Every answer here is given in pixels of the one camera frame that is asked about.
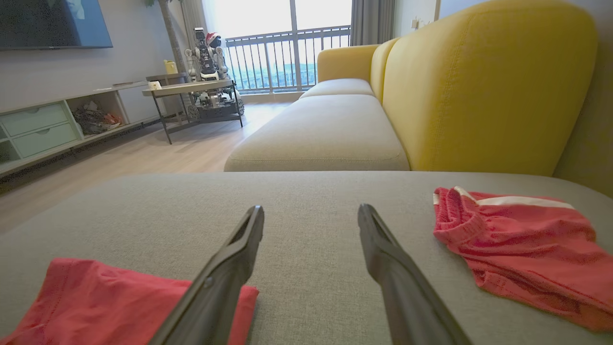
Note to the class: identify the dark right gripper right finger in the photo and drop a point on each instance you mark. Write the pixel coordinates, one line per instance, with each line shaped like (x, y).
(407, 302)

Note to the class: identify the white black wheeled robot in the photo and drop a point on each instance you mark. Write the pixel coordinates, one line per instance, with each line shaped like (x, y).
(208, 57)

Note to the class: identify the pale green cabinet drawer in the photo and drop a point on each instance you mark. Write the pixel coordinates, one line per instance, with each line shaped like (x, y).
(45, 140)
(33, 119)

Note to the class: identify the narrow yellow sofa backrest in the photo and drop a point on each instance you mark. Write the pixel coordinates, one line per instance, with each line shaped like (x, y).
(380, 67)

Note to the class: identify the red shorts white side panel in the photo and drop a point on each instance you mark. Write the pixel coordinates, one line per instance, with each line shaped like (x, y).
(527, 249)

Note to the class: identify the black wall television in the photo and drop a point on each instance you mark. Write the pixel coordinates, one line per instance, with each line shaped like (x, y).
(48, 21)

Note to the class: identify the red shirt white stripes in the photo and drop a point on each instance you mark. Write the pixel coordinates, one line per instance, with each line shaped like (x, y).
(96, 306)

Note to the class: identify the white wall switch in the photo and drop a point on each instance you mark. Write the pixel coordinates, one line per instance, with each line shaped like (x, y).
(415, 23)

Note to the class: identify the dark side table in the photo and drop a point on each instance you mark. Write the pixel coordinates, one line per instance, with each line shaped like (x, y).
(167, 76)

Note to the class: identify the grey balcony railing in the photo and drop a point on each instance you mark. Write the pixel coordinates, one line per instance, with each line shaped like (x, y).
(311, 33)

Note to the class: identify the indoor plant trunk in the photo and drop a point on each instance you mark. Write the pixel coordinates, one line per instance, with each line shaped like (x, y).
(170, 33)

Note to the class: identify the dark clutter pile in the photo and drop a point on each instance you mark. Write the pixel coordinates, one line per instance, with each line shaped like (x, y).
(93, 120)

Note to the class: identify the yellow sofa armrest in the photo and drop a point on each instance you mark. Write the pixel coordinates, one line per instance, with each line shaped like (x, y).
(345, 60)

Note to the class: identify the wooden table black legs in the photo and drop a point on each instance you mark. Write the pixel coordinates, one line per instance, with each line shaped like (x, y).
(191, 87)

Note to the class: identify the white window frame post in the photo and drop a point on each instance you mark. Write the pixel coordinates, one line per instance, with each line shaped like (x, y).
(294, 48)

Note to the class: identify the white low tv cabinet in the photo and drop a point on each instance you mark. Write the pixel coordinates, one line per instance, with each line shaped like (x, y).
(96, 93)

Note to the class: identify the beige sofa seat cushion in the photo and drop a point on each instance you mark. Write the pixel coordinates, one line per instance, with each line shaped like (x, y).
(325, 134)
(337, 87)

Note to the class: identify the grey curtain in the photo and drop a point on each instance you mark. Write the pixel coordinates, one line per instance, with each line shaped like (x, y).
(373, 21)

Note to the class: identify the yellow container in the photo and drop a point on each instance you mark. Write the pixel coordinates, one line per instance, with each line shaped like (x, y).
(170, 67)

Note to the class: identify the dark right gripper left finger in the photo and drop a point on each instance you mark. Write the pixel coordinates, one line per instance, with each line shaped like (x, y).
(220, 297)

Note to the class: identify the large yellow sofa backrest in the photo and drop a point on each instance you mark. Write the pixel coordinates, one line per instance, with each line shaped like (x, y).
(479, 86)

